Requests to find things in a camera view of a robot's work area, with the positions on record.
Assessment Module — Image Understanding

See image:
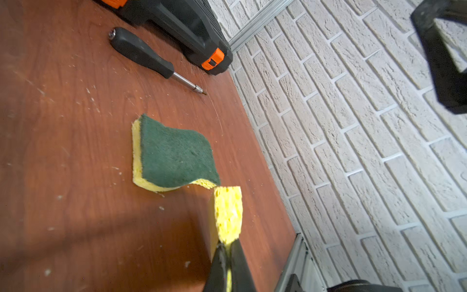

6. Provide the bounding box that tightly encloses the green yellow scouring sponge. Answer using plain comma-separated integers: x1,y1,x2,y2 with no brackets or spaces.
131,114,221,192

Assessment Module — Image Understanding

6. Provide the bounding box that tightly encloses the aluminium corner frame post right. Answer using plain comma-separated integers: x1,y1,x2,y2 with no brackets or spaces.
228,0,293,54

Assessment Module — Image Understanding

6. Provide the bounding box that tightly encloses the right aluminium floor rail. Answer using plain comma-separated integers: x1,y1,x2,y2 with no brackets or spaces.
274,234,327,292

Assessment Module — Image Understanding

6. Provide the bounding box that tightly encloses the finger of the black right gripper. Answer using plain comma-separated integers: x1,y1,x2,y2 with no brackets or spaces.
411,0,467,114

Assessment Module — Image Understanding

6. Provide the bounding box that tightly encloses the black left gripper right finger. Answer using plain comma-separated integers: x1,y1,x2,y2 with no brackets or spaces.
231,239,257,292

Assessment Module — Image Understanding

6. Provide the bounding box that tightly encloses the black plastic tool case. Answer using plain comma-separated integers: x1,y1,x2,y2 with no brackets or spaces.
101,0,233,75

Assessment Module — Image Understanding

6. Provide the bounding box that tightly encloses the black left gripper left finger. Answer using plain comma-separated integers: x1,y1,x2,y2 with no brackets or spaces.
203,242,229,292

